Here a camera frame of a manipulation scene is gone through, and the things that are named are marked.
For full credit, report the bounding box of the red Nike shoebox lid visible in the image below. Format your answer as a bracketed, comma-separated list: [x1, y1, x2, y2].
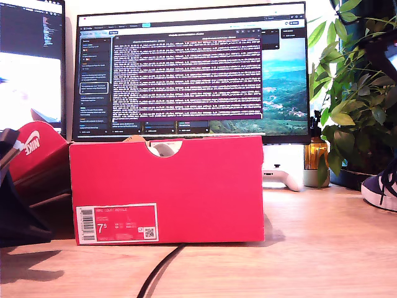
[8, 120, 75, 212]

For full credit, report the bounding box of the red Nike shoebox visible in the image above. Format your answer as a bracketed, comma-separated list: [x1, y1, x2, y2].
[68, 135, 265, 246]

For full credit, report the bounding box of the brown packing paper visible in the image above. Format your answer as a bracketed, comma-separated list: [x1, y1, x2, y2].
[122, 134, 146, 144]

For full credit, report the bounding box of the black monitor with code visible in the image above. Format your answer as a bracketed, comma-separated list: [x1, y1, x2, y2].
[0, 0, 68, 141]

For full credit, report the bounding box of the large black computer monitor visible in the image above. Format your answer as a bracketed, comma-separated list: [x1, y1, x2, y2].
[71, 1, 312, 145]

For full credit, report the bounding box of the white monitor stand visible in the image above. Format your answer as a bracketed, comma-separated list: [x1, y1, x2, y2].
[262, 144, 305, 189]

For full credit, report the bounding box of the white game controller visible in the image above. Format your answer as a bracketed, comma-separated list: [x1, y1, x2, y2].
[262, 169, 305, 192]

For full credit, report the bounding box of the pale green plant pot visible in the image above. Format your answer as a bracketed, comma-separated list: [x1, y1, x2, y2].
[303, 169, 331, 188]

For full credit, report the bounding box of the amber pump bottle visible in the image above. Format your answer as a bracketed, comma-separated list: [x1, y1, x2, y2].
[303, 110, 329, 171]

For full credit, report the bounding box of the dark plant tray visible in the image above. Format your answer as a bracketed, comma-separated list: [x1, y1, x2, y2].
[330, 167, 382, 192]

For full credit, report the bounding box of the green leafy houseplant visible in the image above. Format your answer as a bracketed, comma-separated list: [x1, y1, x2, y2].
[306, 0, 397, 189]

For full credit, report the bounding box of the dark teal curtain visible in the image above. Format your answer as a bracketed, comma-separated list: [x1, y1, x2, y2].
[339, 0, 397, 44]

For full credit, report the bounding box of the black cable on table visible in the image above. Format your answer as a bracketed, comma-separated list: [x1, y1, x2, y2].
[136, 243, 187, 298]

